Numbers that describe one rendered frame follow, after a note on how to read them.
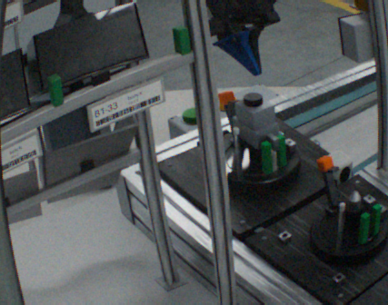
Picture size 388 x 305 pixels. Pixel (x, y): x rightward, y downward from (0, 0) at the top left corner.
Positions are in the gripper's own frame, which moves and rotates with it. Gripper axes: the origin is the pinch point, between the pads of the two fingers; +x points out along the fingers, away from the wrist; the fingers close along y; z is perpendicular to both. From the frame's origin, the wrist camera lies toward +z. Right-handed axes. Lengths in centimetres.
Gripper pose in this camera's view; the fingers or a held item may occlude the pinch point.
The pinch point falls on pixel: (248, 54)
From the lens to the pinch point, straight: 112.2
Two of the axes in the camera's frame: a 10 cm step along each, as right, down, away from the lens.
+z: 6.6, -2.4, -7.1
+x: 3.8, 9.2, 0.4
